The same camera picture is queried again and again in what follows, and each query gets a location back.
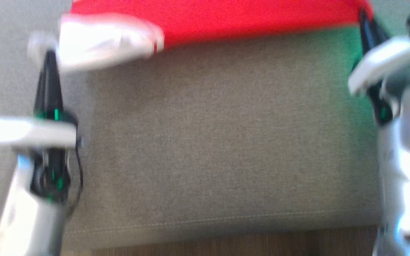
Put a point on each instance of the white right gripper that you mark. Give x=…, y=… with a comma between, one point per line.
x=386, y=60

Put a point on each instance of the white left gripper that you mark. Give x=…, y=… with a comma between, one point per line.
x=30, y=133

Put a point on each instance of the red white-striped jersey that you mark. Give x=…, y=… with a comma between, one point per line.
x=226, y=17

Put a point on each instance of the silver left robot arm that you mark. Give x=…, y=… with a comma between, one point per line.
x=30, y=224

